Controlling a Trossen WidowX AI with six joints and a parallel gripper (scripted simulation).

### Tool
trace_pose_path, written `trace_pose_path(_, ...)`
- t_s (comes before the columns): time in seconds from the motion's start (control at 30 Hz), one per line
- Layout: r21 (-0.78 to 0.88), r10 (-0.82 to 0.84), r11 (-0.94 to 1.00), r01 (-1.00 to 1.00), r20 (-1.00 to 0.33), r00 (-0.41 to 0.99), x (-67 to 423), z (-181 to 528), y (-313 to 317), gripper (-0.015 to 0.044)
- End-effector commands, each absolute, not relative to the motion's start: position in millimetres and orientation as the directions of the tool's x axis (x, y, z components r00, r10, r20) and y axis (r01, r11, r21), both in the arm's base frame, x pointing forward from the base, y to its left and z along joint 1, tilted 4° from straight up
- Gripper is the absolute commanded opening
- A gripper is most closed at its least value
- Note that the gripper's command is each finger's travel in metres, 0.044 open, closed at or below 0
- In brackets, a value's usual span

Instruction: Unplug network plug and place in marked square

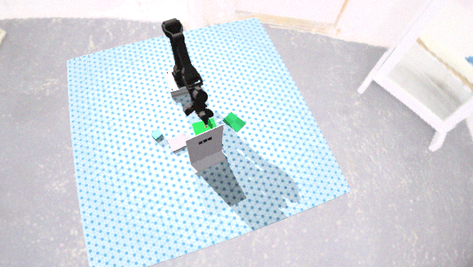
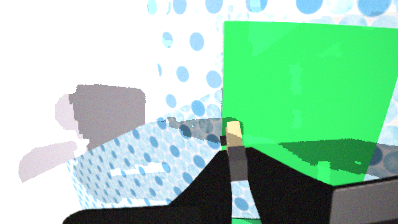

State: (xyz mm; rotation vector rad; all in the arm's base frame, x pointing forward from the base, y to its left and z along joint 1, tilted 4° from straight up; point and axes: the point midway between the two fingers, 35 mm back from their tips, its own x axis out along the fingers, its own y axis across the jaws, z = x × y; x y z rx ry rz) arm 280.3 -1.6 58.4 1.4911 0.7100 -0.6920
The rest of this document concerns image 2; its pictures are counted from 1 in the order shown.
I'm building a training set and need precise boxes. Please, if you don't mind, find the green square patch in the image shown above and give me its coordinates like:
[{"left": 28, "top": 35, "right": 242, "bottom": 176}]
[{"left": 222, "top": 20, "right": 398, "bottom": 186}]

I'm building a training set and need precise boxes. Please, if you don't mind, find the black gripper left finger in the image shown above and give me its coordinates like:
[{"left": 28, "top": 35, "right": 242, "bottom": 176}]
[{"left": 62, "top": 150, "right": 232, "bottom": 224}]

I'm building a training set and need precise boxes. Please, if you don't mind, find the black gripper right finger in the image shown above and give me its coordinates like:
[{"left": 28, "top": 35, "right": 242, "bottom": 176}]
[{"left": 245, "top": 147, "right": 398, "bottom": 224}]

